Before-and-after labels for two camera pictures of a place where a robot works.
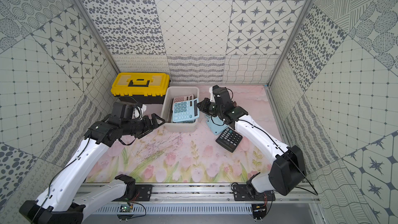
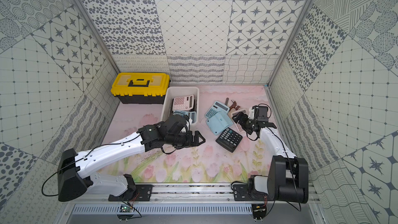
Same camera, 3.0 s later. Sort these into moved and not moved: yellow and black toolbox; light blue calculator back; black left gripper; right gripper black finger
Moved: black left gripper; right gripper black finger
Not moved: light blue calculator back; yellow and black toolbox
